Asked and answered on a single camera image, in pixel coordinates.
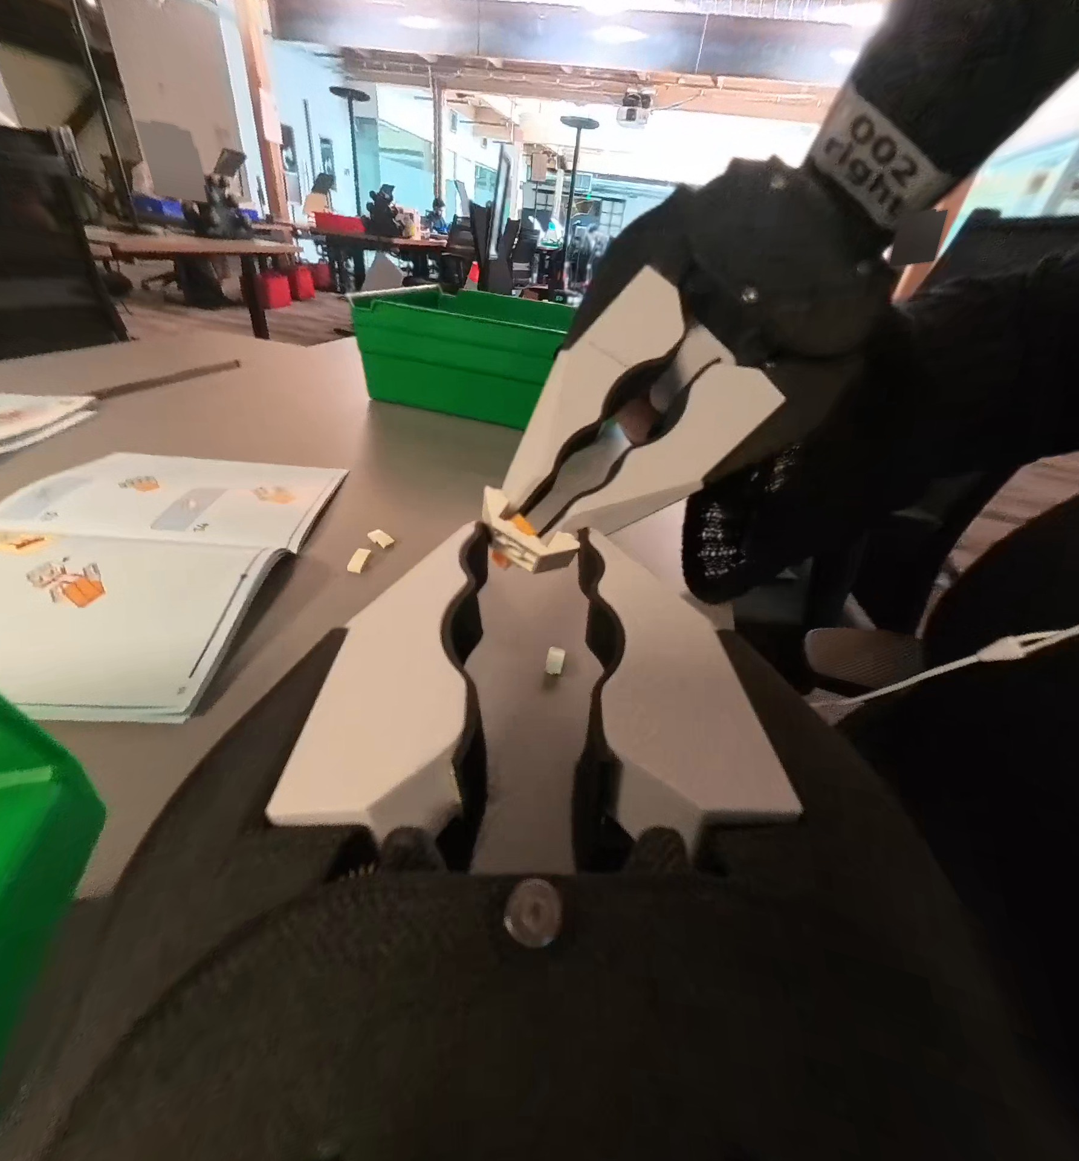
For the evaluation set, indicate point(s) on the cream lego assembly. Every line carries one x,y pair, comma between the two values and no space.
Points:
540,548

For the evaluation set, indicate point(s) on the red tray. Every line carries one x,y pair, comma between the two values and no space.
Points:
340,222

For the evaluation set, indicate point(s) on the open lego instruction booklet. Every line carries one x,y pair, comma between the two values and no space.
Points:
141,589

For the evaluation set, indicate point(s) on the closed white instruction booklets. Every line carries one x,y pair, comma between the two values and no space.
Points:
14,426

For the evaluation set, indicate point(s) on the green divided parts bin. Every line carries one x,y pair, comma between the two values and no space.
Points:
14,861

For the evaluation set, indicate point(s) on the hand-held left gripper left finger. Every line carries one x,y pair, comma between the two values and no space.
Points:
367,726

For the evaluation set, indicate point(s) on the small cream lego piece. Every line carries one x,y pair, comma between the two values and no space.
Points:
358,560
553,660
382,538

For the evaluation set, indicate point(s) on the person's right forearm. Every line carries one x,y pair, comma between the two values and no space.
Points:
1002,363

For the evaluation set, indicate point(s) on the person's right hand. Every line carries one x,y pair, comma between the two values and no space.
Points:
637,422

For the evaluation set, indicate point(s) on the green plastic bin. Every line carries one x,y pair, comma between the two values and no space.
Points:
449,363

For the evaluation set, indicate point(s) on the wooden office table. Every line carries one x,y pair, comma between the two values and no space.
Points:
194,245

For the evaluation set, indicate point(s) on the black floor lamp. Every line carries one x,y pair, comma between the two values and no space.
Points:
580,122
351,92

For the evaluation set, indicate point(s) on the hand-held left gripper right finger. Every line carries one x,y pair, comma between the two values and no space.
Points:
703,726

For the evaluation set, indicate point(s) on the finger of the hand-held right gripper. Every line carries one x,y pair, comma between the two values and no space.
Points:
711,416
593,363

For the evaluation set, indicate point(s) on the red storage bin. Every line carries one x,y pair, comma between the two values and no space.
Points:
304,283
274,288

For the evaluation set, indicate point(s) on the ceiling projector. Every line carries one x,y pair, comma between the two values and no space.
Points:
635,108

